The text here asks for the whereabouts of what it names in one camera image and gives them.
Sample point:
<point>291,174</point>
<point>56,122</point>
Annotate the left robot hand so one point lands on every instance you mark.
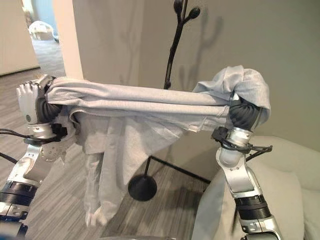
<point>30,100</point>

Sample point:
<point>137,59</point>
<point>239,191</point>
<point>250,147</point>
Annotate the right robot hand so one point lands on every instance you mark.
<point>243,113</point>

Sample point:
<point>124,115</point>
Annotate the light grey zip jacket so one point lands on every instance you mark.
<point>140,110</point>

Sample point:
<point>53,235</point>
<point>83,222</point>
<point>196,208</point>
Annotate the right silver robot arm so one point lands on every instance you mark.
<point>247,190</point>

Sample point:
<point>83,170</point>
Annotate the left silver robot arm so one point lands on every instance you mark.
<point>23,172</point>

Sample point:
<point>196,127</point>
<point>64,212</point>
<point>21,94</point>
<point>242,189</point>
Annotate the black coat rack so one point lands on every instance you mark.
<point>172,75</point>

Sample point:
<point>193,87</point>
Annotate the light grey sofa cushion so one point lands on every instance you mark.
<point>252,200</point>

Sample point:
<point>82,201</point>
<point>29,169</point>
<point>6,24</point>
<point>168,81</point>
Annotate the white object in doorway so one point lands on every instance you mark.
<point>41,30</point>

